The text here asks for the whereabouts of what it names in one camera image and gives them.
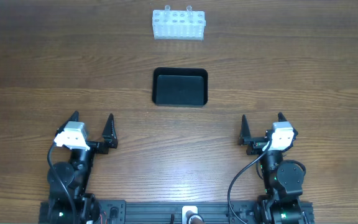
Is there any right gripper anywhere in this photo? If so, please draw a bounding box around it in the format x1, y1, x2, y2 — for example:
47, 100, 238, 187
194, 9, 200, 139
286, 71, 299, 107
238, 112, 288, 156

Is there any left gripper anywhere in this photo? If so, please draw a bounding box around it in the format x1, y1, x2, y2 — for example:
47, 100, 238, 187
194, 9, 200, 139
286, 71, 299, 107
56, 111, 119, 156

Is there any black tray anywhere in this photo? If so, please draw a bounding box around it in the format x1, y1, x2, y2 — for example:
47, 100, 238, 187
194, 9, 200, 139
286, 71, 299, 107
152, 67, 209, 108

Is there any white test tube rack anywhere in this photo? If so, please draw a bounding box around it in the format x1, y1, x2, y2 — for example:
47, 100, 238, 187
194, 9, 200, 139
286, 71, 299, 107
152, 9, 206, 41

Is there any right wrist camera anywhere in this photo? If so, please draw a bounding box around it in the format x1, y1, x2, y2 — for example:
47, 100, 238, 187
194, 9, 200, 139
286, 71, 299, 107
267, 121, 295, 152

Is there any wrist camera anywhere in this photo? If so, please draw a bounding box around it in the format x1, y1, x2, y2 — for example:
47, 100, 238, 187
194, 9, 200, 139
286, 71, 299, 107
267, 121, 295, 152
53, 121, 90, 152

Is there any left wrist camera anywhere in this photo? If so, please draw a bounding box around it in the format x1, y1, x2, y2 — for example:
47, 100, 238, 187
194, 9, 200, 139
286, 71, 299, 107
53, 121, 90, 152

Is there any mounting rail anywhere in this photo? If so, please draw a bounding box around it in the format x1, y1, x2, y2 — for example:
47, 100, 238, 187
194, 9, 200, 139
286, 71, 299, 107
39, 199, 315, 224

